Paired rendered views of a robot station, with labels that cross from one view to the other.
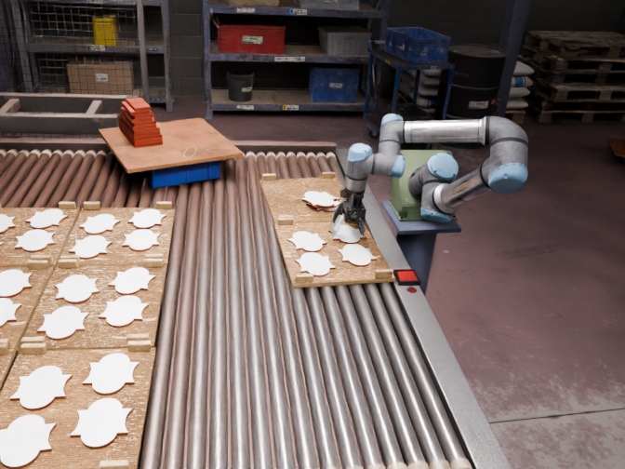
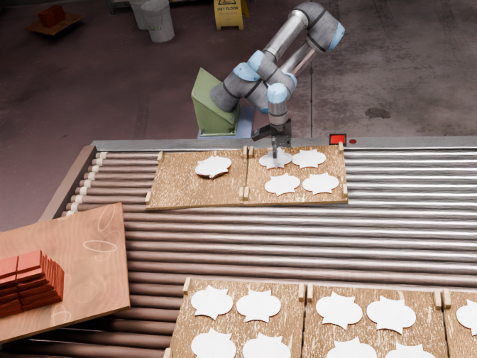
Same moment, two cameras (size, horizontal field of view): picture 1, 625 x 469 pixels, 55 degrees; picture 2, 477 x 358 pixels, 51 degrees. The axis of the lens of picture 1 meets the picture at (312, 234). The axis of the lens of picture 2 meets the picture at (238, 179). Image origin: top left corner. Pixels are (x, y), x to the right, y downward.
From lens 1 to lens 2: 2.02 m
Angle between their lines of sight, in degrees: 53
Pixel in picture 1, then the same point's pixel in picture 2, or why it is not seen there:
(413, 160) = (202, 91)
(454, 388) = (462, 142)
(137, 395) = not seen: outside the picture
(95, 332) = (423, 337)
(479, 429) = not seen: outside the picture
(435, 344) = (418, 141)
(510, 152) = (331, 19)
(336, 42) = not seen: outside the picture
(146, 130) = (55, 274)
